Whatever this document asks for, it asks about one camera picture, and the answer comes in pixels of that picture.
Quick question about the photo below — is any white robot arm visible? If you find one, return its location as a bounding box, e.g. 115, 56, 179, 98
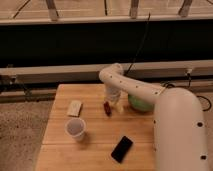
99, 63, 210, 171

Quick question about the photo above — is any black smartphone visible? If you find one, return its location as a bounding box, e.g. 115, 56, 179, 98
111, 136, 133, 163

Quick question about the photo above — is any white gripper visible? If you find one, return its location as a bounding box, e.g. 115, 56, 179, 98
105, 86, 124, 113

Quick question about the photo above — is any black hanging cable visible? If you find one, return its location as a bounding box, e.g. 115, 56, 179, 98
124, 12, 152, 76

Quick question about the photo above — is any green bowl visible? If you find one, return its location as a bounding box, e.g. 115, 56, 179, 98
128, 95, 154, 112

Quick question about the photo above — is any black cable by arm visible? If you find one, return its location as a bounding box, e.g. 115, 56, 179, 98
161, 81, 213, 113

